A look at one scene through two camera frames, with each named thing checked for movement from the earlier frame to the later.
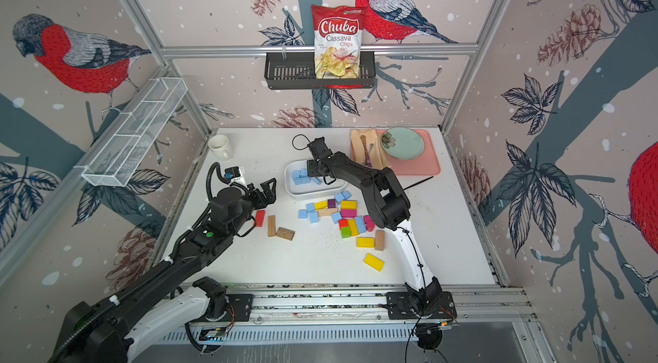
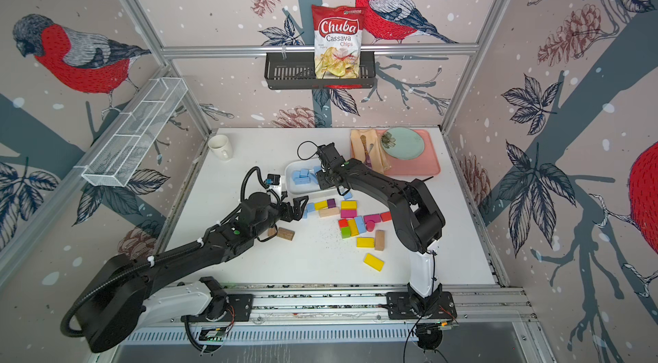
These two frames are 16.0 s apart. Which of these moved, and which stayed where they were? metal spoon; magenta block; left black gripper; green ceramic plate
Moved: left black gripper
Stayed: magenta block; metal spoon; green ceramic plate
